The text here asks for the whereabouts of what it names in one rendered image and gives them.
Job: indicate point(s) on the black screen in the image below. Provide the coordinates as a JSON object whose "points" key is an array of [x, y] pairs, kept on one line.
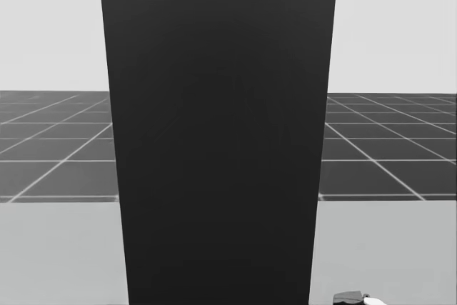
{"points": [[218, 140]]}

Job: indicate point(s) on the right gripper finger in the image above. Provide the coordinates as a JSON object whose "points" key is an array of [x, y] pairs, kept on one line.
{"points": [[348, 298]]}

